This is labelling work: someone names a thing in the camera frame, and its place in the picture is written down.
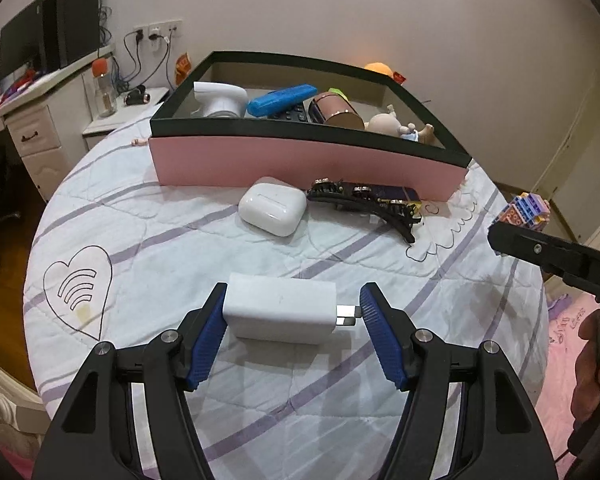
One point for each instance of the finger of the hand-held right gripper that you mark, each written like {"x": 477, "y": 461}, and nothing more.
{"x": 535, "y": 247}

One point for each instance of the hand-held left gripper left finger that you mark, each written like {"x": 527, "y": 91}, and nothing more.
{"x": 205, "y": 340}

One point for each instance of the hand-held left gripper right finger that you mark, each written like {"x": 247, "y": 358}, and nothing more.
{"x": 385, "y": 340}

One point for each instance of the colourful block cube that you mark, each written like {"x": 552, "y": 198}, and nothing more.
{"x": 525, "y": 212}

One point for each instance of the white power adapter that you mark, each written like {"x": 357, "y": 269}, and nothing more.
{"x": 275, "y": 310}

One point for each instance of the small baby doll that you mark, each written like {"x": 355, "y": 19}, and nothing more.
{"x": 385, "y": 125}

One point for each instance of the pink box with black rim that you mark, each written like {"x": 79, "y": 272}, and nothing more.
{"x": 290, "y": 162}

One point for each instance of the rose gold metal cylinder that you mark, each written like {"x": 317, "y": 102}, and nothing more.
{"x": 335, "y": 110}

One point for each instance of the black remote control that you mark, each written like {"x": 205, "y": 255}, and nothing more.
{"x": 292, "y": 112}

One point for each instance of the person's right hand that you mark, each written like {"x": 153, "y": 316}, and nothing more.
{"x": 585, "y": 375}

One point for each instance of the pink printed bed sheet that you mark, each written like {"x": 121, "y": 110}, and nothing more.
{"x": 560, "y": 360}

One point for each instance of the cream panelled door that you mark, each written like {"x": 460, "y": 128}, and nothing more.
{"x": 585, "y": 160}

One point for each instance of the striped white quilt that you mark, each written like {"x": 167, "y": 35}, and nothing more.
{"x": 180, "y": 240}

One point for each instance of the black jewelled hair clip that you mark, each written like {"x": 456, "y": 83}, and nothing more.
{"x": 350, "y": 197}

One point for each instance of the white earbuds case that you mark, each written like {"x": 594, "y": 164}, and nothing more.
{"x": 272, "y": 205}

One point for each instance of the small pink object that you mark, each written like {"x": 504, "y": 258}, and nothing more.
{"x": 140, "y": 141}

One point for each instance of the white bedside cabinet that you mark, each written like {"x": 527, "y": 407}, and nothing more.
{"x": 130, "y": 120}

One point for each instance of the pink fleece blanket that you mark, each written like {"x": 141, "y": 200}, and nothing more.
{"x": 5, "y": 462}

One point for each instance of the orange octopus plush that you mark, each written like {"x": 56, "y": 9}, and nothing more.
{"x": 379, "y": 70}

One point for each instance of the blue plastic case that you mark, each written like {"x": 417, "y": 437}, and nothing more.
{"x": 280, "y": 100}

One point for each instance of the clear bottle with orange cap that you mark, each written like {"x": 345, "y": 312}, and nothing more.
{"x": 105, "y": 92}

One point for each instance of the white desk with drawers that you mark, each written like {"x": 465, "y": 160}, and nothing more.
{"x": 40, "y": 125}

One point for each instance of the orange snack bag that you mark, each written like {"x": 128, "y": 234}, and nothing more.
{"x": 182, "y": 67}

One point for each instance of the black computer tower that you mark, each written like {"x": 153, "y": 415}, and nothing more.
{"x": 72, "y": 27}

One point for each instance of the black computer monitor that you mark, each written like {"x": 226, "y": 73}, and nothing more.
{"x": 22, "y": 40}

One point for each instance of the white bed frame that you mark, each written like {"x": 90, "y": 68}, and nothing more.
{"x": 10, "y": 395}

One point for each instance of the white wall socket strip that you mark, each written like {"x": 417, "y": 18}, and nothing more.
{"x": 160, "y": 30}

